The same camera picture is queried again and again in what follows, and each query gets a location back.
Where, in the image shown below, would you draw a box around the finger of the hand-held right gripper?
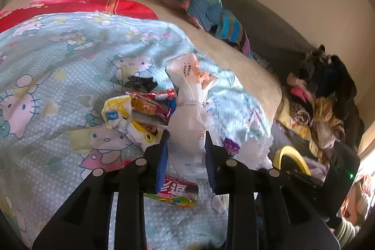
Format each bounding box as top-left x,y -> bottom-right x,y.
286,170 -> 323,188

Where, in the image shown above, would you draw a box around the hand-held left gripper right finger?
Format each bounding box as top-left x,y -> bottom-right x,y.
204,131 -> 342,250

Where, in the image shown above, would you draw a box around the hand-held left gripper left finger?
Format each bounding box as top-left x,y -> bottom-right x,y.
32,129 -> 170,250

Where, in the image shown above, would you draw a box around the purple foil wrapper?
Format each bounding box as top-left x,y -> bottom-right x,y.
223,137 -> 242,158

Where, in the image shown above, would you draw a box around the yellow rimmed bin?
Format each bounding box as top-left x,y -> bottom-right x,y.
272,146 -> 326,189

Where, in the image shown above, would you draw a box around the white plastic bag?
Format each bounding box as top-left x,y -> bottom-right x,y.
165,52 -> 219,177

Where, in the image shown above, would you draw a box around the yellow and white wrapper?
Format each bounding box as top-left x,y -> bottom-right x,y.
101,95 -> 161,151

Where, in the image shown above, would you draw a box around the person's right forearm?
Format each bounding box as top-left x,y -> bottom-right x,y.
334,218 -> 361,247

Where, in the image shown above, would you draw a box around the pale pink cloth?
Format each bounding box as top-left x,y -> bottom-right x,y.
303,158 -> 329,182

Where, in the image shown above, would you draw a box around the red label snack wrapper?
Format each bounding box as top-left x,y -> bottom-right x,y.
143,174 -> 200,209

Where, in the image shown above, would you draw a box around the orange printed cloth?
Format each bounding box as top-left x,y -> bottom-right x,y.
341,174 -> 374,227

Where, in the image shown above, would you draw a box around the white fur garment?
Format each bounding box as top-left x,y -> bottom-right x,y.
319,118 -> 345,148

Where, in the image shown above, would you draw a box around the crumpled white plastic wrap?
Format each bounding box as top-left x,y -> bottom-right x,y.
234,133 -> 273,170

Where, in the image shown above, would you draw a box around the yellow cartoon blanket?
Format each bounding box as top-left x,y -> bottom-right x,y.
275,101 -> 323,157

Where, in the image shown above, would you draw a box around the red and blue snack wrapper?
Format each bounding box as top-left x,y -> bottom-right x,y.
129,89 -> 178,126

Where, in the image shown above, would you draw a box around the brown striped knit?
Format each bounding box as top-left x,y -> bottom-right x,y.
289,104 -> 314,125

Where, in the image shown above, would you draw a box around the mustard knit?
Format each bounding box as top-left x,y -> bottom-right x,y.
315,96 -> 337,116

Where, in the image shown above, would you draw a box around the black wrapper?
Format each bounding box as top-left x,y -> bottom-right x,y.
124,76 -> 159,92

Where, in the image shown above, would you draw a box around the black clothing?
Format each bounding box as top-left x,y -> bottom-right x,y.
299,45 -> 358,122

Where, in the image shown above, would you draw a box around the bed with beige cover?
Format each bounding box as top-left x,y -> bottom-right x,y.
0,0 -> 283,122

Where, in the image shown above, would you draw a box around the dark floral cloth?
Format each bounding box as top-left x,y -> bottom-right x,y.
252,52 -> 273,72

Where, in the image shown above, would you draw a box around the striped knit cloth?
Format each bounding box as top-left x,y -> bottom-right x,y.
215,10 -> 252,59

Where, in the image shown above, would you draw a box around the cat print blanket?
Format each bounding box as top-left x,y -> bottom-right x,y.
0,11 -> 274,250

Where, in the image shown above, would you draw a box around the grey headboard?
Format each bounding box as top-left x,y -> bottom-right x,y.
205,0 -> 323,86

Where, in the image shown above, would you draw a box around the teal floral cloth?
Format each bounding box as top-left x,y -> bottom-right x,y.
146,0 -> 223,31

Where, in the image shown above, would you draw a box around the red blanket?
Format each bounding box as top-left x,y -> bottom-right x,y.
0,0 -> 160,34

